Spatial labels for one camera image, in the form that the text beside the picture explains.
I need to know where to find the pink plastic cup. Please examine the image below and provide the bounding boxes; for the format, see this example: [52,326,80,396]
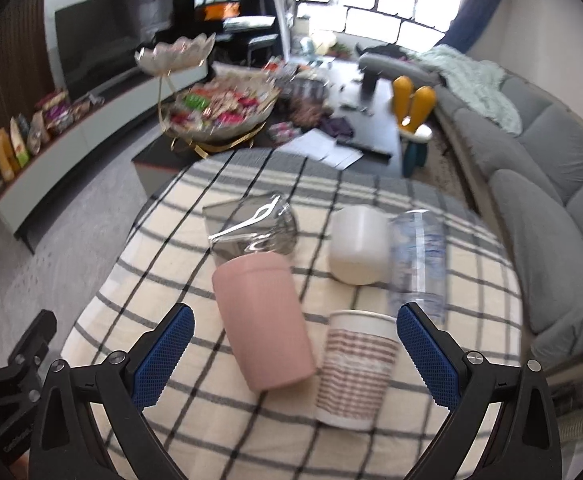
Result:
[212,252,316,393]

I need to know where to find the patterned paper cup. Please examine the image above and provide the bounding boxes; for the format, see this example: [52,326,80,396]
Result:
[315,310,399,431]

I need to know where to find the white plastic cup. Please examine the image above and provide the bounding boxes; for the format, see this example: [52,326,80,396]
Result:
[328,205,390,286]

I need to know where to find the plaid checkered tablecloth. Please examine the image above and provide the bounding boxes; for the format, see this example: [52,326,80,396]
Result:
[61,148,523,479]

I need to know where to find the white tv cabinet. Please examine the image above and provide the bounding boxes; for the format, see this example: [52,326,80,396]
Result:
[0,64,208,238]

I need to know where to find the clear plastic bottle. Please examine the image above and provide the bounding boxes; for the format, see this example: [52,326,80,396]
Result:
[388,209,447,326]

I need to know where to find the orange snack bag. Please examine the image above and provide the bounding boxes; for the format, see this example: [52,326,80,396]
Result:
[0,128,20,183]

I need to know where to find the grey sectional sofa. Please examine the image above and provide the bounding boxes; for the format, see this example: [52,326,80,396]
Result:
[359,49,583,366]

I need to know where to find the clear glass jar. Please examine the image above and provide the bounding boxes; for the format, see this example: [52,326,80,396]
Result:
[202,192,299,266]

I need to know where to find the two-tier candy tray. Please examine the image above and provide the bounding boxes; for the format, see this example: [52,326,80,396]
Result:
[134,34,280,158]

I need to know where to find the yellow rabbit ear stool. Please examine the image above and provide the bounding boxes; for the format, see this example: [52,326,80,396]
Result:
[392,75,437,178]

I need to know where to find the white paper sheets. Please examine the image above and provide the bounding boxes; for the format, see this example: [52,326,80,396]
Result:
[278,129,363,170]

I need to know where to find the mint green blanket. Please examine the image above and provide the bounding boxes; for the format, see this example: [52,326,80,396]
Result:
[412,44,523,136]

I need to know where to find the black flat television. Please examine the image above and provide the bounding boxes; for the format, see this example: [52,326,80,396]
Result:
[55,0,173,99]

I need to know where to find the black coffee table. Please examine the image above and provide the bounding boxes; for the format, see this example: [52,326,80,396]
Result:
[132,60,402,195]

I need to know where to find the blue curtain right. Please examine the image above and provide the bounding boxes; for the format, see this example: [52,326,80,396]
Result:
[436,0,501,53]

